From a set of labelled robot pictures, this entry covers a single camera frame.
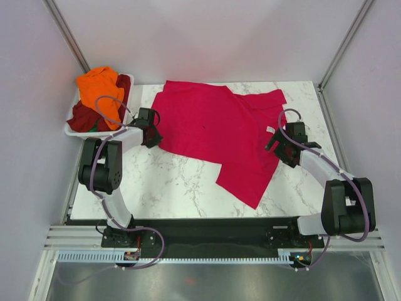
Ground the pink red t shirt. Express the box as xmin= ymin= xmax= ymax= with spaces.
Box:
xmin=152 ymin=81 xmax=286 ymax=209

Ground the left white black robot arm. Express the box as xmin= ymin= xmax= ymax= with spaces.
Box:
xmin=78 ymin=108 xmax=162 ymax=249

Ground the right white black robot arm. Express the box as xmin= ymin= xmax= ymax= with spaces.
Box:
xmin=266 ymin=122 xmax=376 ymax=247

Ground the green garment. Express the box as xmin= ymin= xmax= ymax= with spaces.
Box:
xmin=89 ymin=119 xmax=100 ymax=132

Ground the dark red t shirt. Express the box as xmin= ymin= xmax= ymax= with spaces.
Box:
xmin=66 ymin=74 xmax=130 ymax=132

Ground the orange t shirt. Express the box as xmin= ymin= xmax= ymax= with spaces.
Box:
xmin=76 ymin=66 xmax=124 ymax=130

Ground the white plastic bin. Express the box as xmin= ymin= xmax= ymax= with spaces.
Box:
xmin=64 ymin=73 xmax=135 ymax=139

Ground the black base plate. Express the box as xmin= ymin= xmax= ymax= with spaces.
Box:
xmin=101 ymin=217 xmax=324 ymax=260

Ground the white slotted cable duct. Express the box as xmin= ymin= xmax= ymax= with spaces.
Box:
xmin=56 ymin=250 xmax=294 ymax=265

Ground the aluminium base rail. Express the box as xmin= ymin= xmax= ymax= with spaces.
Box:
xmin=43 ymin=224 xmax=387 ymax=251

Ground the left aluminium frame post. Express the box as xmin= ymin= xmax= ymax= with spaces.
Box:
xmin=43 ymin=0 xmax=90 ymax=73

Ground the aluminium frame post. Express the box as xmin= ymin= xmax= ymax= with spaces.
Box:
xmin=316 ymin=0 xmax=376 ymax=93
xmin=43 ymin=0 xmax=90 ymax=73

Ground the right aluminium frame post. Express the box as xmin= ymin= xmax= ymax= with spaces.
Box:
xmin=316 ymin=0 xmax=376 ymax=93

